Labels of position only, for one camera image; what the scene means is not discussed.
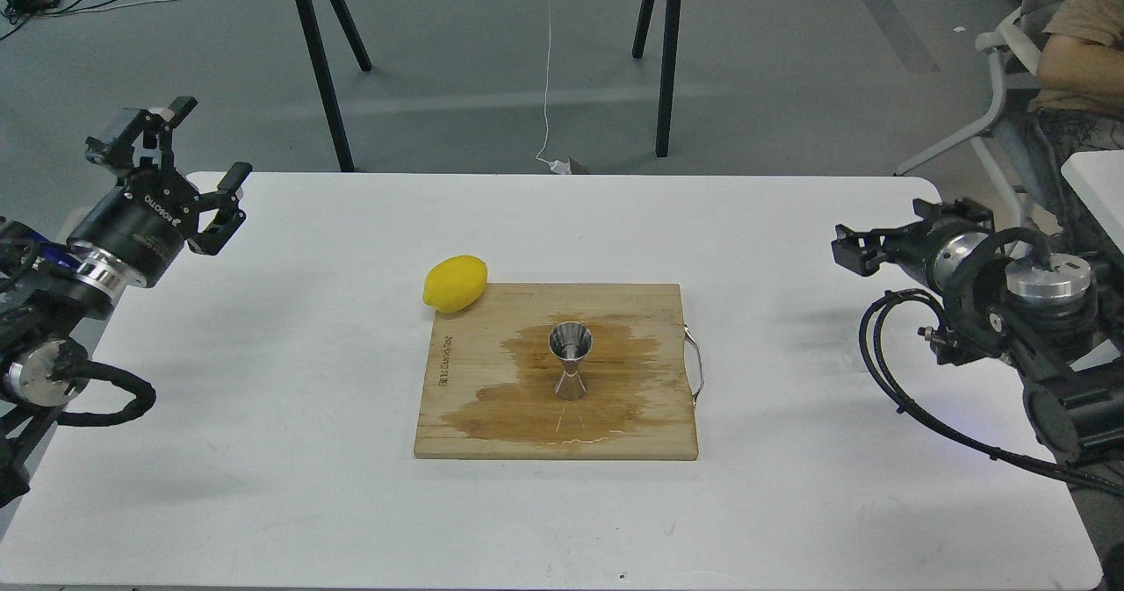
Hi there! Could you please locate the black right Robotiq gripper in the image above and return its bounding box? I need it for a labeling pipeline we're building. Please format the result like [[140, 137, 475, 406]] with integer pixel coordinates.
[[831, 198, 995, 293]]

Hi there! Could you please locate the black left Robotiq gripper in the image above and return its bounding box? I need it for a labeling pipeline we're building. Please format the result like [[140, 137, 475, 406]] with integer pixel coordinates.
[[67, 96, 253, 288]]

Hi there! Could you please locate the steel double jigger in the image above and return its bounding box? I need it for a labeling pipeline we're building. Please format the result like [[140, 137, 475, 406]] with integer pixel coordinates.
[[547, 321, 593, 400]]

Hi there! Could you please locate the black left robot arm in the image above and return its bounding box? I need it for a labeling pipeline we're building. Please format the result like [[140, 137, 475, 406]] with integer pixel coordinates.
[[1, 96, 252, 506]]

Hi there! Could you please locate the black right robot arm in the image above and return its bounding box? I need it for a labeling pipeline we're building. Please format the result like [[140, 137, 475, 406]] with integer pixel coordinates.
[[831, 198, 1121, 498]]

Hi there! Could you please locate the seated person in tan shirt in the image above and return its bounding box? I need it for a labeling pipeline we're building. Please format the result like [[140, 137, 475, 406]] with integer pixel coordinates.
[[1028, 0, 1123, 254]]

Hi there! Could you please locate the yellow lemon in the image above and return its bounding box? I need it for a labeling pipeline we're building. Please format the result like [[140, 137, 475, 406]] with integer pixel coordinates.
[[422, 255, 488, 313]]

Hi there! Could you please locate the wooden cutting board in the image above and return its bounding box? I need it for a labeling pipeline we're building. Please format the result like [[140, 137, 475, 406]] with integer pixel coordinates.
[[414, 283, 699, 460]]

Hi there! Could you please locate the white office chair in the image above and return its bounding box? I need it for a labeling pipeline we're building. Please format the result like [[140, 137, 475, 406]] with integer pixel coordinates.
[[894, 0, 1063, 226]]

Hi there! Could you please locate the white hanging power cable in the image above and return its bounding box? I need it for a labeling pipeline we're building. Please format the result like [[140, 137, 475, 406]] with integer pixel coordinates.
[[536, 0, 573, 175]]

